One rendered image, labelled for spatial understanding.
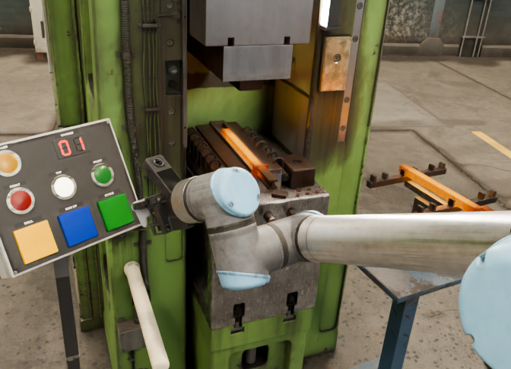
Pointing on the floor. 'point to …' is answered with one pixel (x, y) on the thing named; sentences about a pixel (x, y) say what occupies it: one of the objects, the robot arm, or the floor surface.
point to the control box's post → (61, 268)
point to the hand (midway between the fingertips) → (136, 203)
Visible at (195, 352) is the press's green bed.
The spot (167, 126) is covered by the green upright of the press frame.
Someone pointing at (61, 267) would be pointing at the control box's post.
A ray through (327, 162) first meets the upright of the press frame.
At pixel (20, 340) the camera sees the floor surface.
